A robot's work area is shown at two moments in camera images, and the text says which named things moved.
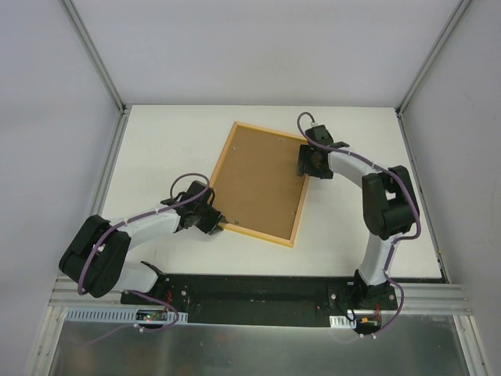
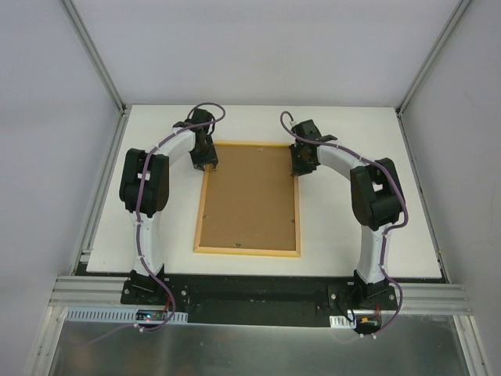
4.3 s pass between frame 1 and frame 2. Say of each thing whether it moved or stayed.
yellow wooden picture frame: moved
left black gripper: moved
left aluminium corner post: stayed
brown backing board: moved
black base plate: stayed
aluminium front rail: stayed
